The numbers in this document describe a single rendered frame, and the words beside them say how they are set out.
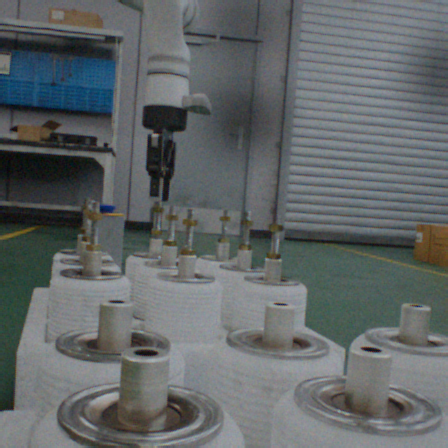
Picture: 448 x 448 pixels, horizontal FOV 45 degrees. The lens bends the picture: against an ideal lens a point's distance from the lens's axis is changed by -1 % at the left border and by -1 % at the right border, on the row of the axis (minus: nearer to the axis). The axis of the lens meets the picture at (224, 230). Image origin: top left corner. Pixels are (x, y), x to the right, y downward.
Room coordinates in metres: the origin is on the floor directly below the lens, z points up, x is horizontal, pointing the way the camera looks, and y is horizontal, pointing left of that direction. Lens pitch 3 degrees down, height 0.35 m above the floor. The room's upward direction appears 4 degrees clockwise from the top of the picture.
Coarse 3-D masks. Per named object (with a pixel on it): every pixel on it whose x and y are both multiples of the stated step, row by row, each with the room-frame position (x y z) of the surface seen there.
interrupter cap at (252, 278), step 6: (246, 276) 0.73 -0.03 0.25; (252, 276) 0.74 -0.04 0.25; (258, 276) 0.74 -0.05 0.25; (282, 276) 0.75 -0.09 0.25; (252, 282) 0.70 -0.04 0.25; (258, 282) 0.69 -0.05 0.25; (264, 282) 0.69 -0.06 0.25; (270, 282) 0.69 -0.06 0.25; (276, 282) 0.69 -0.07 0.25; (282, 282) 0.70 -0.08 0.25; (288, 282) 0.70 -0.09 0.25; (294, 282) 0.70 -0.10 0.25
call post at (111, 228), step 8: (104, 216) 1.02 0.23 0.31; (112, 216) 1.03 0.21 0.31; (120, 216) 1.03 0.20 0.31; (104, 224) 1.02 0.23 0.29; (112, 224) 1.03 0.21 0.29; (120, 224) 1.03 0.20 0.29; (104, 232) 1.02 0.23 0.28; (112, 232) 1.03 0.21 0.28; (120, 232) 1.03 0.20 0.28; (104, 240) 1.02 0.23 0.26; (112, 240) 1.03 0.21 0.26; (120, 240) 1.03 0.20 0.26; (104, 248) 1.02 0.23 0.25; (112, 248) 1.03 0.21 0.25; (120, 248) 1.03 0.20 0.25; (112, 256) 1.03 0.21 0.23; (120, 256) 1.03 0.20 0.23; (120, 264) 1.03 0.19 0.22
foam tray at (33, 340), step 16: (48, 288) 0.93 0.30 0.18; (32, 304) 0.79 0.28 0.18; (48, 304) 0.80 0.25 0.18; (32, 320) 0.69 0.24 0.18; (32, 336) 0.62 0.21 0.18; (224, 336) 0.69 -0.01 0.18; (320, 336) 0.73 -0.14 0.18; (32, 352) 0.56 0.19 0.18; (192, 352) 0.62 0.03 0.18; (208, 352) 0.62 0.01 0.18; (336, 352) 0.67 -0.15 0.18; (32, 368) 0.56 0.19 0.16; (192, 368) 0.62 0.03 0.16; (208, 368) 0.62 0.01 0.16; (16, 384) 0.56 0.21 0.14; (32, 384) 0.56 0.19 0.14; (192, 384) 0.62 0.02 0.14; (16, 400) 0.56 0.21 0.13; (32, 400) 0.56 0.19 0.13
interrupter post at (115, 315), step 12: (108, 300) 0.36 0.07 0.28; (120, 300) 0.36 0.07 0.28; (108, 312) 0.34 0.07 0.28; (120, 312) 0.35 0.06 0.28; (132, 312) 0.35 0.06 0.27; (108, 324) 0.34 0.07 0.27; (120, 324) 0.35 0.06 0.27; (108, 336) 0.34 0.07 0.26; (120, 336) 0.35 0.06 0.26; (108, 348) 0.34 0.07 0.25; (120, 348) 0.35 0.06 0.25
